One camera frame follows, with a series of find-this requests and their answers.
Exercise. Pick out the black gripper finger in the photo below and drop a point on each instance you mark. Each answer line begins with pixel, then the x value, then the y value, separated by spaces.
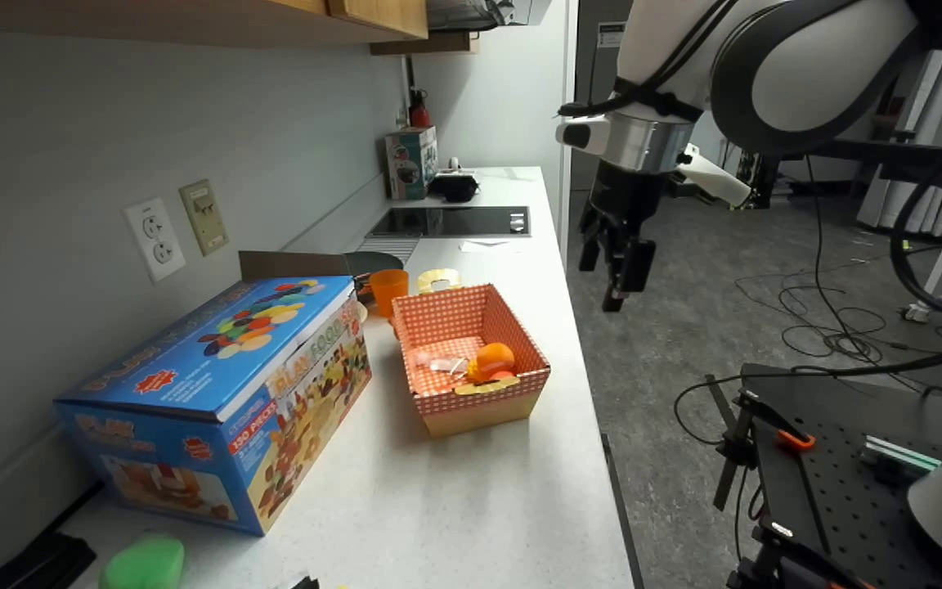
pixel 589 254
pixel 612 300

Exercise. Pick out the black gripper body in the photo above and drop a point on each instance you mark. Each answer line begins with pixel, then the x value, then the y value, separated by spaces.
pixel 617 211

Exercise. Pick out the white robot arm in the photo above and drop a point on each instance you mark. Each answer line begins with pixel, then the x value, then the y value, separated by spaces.
pixel 778 76

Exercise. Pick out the orange toy fruit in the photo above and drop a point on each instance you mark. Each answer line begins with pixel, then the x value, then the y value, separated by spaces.
pixel 492 360

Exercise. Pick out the red checkered basket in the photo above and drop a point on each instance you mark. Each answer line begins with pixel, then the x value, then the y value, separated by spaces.
pixel 441 336

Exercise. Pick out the black induction cooktop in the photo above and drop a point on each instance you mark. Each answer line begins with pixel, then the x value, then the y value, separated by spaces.
pixel 457 221

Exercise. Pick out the orange plastic cup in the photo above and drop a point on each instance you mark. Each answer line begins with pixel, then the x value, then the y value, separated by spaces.
pixel 388 284

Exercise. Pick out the black perforated table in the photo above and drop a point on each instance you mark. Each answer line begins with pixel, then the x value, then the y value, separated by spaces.
pixel 850 471

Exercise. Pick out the wooden upper cabinet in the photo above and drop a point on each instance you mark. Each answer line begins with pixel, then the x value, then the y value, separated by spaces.
pixel 225 21

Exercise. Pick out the dark grey round tray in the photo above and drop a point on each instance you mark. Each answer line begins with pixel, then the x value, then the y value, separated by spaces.
pixel 253 266

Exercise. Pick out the colourful toy box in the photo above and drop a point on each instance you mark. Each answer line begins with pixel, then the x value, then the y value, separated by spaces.
pixel 225 412

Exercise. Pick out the green toy item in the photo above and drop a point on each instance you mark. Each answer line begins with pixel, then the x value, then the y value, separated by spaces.
pixel 144 564

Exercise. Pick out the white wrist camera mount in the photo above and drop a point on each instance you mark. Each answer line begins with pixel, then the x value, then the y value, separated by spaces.
pixel 713 182

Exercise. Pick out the beige wall switch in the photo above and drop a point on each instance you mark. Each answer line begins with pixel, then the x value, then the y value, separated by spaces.
pixel 204 217

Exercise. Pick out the white wall outlet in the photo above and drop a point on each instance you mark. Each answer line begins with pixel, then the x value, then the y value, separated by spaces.
pixel 154 236

